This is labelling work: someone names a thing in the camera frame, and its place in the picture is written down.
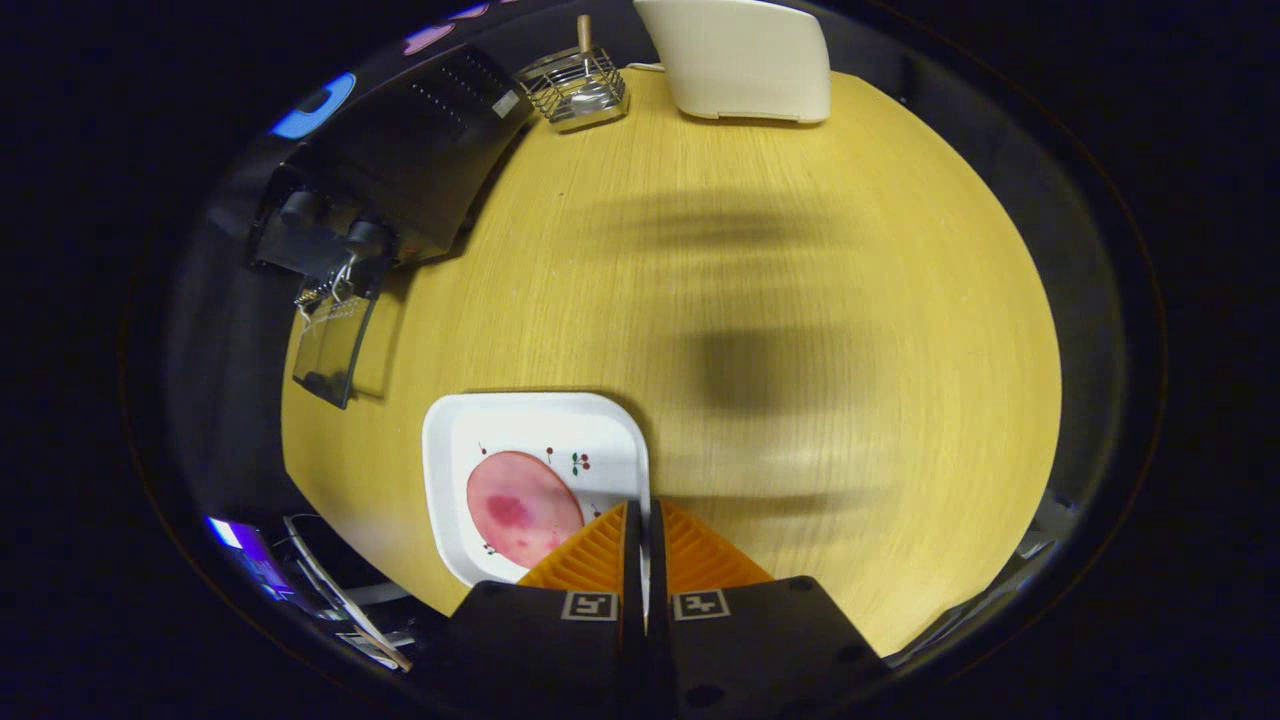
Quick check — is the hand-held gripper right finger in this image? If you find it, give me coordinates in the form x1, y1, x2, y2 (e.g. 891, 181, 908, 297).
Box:
646, 499, 891, 720

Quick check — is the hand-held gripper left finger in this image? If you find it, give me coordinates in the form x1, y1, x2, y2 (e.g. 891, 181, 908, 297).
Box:
440, 500, 647, 720

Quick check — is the pink ham slice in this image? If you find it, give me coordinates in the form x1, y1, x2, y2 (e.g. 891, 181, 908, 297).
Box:
466, 451, 586, 569

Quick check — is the white square plate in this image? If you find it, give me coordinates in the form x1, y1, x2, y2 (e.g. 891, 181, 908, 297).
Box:
422, 392, 651, 589

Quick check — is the black toaster oven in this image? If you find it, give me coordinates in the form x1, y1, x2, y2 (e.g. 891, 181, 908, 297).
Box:
248, 45, 536, 411

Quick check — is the white bread toaster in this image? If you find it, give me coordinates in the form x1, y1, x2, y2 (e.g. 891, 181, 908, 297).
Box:
633, 0, 833, 126

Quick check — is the blue lit screen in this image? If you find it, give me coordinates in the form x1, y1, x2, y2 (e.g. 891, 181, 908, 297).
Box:
205, 515, 301, 601

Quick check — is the black backdrop cloth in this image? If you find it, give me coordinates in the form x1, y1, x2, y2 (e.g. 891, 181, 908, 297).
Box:
165, 0, 931, 501

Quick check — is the wire mesh utensil basket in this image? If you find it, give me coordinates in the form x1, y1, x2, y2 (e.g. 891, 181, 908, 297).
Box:
517, 45, 631, 134

